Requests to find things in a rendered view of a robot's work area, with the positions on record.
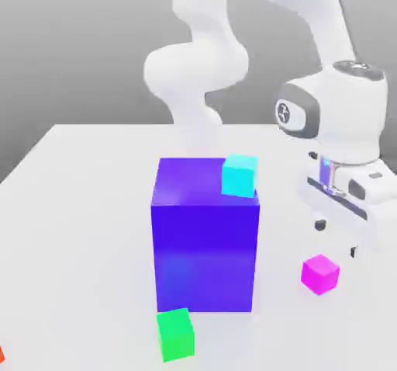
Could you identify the large blue box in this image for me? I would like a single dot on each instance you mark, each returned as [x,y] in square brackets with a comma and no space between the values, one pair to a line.
[204,246]

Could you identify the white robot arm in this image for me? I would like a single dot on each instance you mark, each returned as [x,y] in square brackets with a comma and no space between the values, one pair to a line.
[198,51]

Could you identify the small green cube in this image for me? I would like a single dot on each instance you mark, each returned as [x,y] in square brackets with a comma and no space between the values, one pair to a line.
[175,335]

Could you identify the small cyan cube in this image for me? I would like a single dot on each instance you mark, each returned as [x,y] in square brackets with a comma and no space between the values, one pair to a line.
[238,177]

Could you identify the small orange cube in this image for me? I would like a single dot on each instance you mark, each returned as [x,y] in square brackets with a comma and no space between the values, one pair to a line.
[1,355]

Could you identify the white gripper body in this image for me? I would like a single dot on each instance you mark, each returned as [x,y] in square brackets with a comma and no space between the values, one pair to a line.
[338,214]

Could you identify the small magenta cube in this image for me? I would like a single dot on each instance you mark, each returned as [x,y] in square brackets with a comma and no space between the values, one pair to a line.
[319,274]

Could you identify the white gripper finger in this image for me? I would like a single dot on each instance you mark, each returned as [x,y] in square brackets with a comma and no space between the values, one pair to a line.
[319,224]
[353,251]

